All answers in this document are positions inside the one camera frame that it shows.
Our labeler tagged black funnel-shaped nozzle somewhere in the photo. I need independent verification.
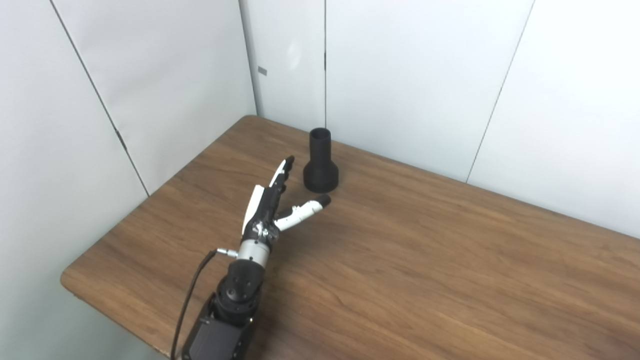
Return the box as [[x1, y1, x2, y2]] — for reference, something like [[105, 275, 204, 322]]
[[303, 128, 340, 194]]

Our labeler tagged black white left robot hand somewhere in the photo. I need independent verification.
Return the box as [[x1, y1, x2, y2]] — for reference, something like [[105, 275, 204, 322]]
[[241, 155, 332, 251]]

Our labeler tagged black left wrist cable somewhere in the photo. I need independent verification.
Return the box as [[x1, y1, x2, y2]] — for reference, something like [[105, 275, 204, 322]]
[[170, 248, 240, 360]]

